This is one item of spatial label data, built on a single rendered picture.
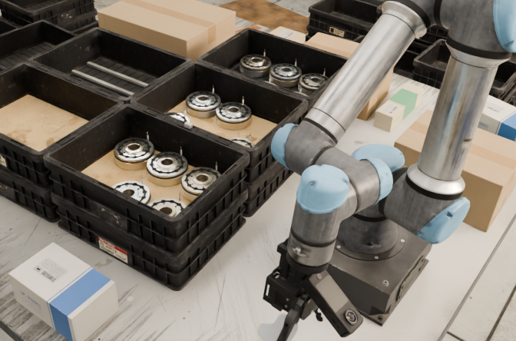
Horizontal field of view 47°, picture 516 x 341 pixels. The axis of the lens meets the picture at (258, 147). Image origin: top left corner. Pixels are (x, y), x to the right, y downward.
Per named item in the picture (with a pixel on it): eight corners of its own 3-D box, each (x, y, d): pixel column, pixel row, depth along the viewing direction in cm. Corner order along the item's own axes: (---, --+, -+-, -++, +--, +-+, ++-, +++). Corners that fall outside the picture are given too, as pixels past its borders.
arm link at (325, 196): (365, 178, 91) (329, 195, 85) (350, 235, 96) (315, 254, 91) (326, 155, 96) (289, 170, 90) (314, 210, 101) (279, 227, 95)
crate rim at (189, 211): (252, 160, 145) (253, 153, 143) (175, 232, 124) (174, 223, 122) (127, 109, 161) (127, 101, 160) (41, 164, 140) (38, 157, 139)
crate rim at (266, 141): (309, 107, 166) (310, 100, 164) (252, 160, 145) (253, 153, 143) (194, 67, 182) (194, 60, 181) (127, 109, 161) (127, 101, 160)
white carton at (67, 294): (119, 309, 133) (115, 282, 127) (77, 346, 124) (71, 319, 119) (58, 269, 141) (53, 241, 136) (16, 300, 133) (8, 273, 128)
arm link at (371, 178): (350, 139, 106) (309, 155, 98) (402, 167, 99) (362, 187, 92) (342, 176, 109) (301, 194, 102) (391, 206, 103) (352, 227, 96)
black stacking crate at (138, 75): (193, 94, 188) (193, 61, 181) (130, 137, 167) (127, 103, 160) (100, 58, 204) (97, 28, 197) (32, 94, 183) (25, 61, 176)
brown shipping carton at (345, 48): (388, 93, 215) (396, 53, 206) (365, 121, 199) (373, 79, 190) (313, 70, 227) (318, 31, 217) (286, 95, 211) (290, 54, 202)
